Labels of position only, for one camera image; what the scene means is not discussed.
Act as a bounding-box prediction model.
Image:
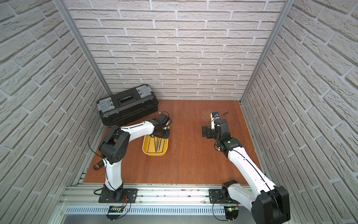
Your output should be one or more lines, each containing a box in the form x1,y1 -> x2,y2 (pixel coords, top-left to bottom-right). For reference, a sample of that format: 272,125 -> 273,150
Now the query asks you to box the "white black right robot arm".
202,117 -> 291,224

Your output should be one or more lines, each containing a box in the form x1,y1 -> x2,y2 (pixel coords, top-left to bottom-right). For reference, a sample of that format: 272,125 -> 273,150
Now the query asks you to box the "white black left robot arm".
99,113 -> 172,195

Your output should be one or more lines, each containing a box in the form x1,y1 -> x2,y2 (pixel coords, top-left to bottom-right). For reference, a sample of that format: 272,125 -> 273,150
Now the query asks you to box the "yellow plastic storage tray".
142,135 -> 169,157

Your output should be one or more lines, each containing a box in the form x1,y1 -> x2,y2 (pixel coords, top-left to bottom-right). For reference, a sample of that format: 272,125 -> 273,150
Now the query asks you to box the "black plastic toolbox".
97,84 -> 158,127

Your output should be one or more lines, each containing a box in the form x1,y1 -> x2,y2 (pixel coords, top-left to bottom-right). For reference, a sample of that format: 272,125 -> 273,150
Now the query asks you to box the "right controller circuit board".
224,206 -> 239,222

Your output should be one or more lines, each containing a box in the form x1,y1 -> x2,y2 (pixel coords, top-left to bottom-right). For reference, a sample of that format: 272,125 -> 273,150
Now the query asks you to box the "controller circuit board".
106,206 -> 126,221
224,206 -> 239,222

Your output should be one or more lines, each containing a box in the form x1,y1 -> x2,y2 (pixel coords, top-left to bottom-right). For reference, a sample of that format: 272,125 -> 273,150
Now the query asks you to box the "left controller circuit board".
106,206 -> 126,221

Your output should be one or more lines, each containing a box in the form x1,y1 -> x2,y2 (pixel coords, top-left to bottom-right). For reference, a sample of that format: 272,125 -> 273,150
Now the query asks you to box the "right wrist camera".
210,112 -> 220,130

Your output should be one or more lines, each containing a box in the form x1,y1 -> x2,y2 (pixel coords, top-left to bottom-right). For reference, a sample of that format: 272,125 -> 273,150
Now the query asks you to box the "aluminium right corner post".
239,0 -> 295,104

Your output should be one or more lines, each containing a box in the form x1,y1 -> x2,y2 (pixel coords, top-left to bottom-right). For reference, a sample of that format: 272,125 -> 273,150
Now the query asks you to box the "aluminium corner post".
239,0 -> 295,104
54,0 -> 112,96

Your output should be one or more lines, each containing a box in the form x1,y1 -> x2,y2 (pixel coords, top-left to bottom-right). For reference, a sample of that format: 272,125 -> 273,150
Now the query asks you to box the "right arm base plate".
208,180 -> 238,204

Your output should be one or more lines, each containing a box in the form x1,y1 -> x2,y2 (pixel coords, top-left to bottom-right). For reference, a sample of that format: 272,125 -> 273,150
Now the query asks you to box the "black orange screwdriver handle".
93,160 -> 104,170

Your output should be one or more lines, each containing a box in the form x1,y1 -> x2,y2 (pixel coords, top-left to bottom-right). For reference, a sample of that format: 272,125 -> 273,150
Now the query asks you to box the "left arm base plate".
98,185 -> 138,203

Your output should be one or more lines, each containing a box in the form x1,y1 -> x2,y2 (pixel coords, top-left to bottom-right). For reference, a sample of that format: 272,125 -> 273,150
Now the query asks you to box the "aluminium front rail frame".
50,184 -> 256,224

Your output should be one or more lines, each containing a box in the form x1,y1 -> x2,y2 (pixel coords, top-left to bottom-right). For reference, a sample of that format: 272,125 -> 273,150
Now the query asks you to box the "aluminium left corner post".
54,0 -> 112,96

